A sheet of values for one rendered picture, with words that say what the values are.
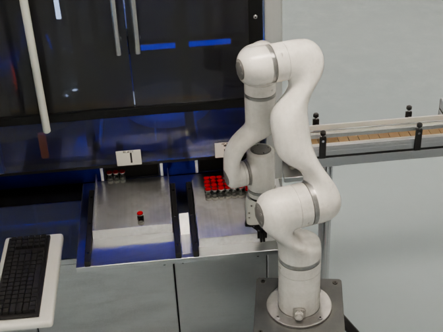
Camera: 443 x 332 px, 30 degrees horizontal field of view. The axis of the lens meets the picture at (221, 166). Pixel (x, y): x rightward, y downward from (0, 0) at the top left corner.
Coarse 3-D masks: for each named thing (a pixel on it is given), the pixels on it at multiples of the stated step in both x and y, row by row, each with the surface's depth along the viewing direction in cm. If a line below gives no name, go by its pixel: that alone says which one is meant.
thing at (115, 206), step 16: (96, 176) 295; (160, 176) 299; (96, 192) 290; (112, 192) 292; (128, 192) 291; (144, 192) 291; (160, 192) 290; (96, 208) 284; (112, 208) 283; (128, 208) 283; (144, 208) 283; (160, 208) 282; (96, 224) 276; (112, 224) 276; (128, 224) 275; (144, 224) 275; (160, 224) 269
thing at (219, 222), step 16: (208, 208) 281; (224, 208) 281; (240, 208) 280; (208, 224) 274; (224, 224) 273; (240, 224) 273; (208, 240) 263; (224, 240) 263; (240, 240) 264; (256, 240) 264
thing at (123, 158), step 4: (116, 152) 283; (120, 152) 283; (124, 152) 283; (128, 152) 283; (132, 152) 283; (136, 152) 284; (116, 156) 284; (120, 156) 284; (124, 156) 284; (128, 156) 284; (132, 156) 284; (136, 156) 284; (140, 156) 285; (120, 160) 285; (124, 160) 285; (128, 160) 285; (136, 160) 285; (140, 160) 285; (120, 164) 285; (124, 164) 286; (128, 164) 286; (132, 164) 286; (136, 164) 286
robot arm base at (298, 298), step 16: (288, 272) 228; (304, 272) 227; (320, 272) 234; (288, 288) 231; (304, 288) 230; (272, 304) 241; (288, 304) 234; (304, 304) 233; (320, 304) 240; (288, 320) 235; (304, 320) 235; (320, 320) 235
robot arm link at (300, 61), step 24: (288, 48) 208; (312, 48) 210; (288, 72) 209; (312, 72) 210; (288, 96) 213; (288, 120) 211; (288, 144) 213; (312, 168) 215; (312, 192) 217; (336, 192) 219
